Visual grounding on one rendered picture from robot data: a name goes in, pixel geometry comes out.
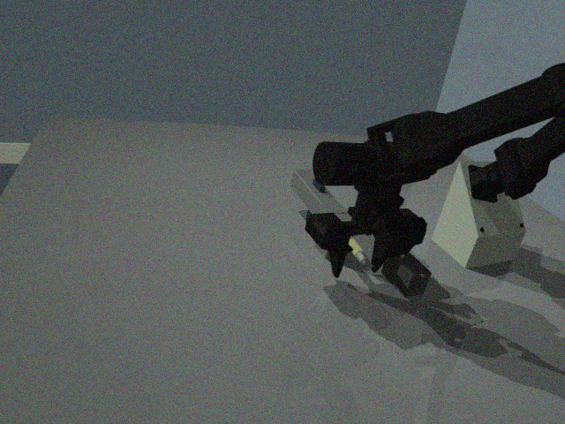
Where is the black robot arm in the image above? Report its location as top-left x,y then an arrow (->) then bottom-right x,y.
313,63 -> 565,258

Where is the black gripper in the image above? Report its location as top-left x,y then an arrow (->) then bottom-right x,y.
305,184 -> 404,277

